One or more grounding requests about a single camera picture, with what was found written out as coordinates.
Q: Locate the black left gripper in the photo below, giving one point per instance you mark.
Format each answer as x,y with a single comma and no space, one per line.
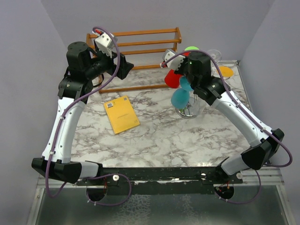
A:
124,66

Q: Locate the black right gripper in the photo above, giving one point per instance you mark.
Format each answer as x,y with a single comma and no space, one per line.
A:
179,71

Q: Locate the red plastic wine glass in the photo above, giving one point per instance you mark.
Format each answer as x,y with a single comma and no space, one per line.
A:
172,80

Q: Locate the green plastic wine glass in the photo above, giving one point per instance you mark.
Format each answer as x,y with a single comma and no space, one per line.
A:
191,48

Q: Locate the blue plastic wine glass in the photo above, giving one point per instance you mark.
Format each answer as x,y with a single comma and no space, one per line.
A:
180,97

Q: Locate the clear champagne flute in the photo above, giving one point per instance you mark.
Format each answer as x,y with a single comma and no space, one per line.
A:
215,54

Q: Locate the yellow plastic wine glass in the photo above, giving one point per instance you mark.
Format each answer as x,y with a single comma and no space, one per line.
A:
226,72

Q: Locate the clear round wine glass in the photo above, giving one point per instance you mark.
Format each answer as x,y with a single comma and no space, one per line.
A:
197,105

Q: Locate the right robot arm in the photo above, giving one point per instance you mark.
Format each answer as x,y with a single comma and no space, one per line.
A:
264,141

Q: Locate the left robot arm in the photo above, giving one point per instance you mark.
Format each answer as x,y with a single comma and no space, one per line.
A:
84,65

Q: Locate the chrome wine glass rack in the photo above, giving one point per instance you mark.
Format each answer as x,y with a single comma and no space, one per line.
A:
185,112

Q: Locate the yellow book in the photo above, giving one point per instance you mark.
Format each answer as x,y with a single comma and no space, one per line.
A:
121,114

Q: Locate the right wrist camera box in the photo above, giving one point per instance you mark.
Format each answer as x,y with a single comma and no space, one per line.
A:
172,61

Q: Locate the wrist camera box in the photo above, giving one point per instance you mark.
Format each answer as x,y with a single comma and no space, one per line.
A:
104,43
172,61

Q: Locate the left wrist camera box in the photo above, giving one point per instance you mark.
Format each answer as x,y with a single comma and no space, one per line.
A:
104,43

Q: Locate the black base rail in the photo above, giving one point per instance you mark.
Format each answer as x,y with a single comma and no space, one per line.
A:
161,180

